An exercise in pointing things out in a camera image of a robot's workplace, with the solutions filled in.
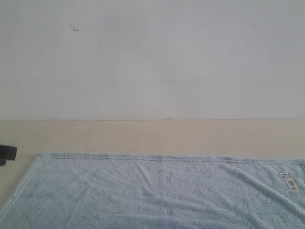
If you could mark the light blue terry towel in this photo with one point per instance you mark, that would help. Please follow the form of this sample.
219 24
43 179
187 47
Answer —
122 191

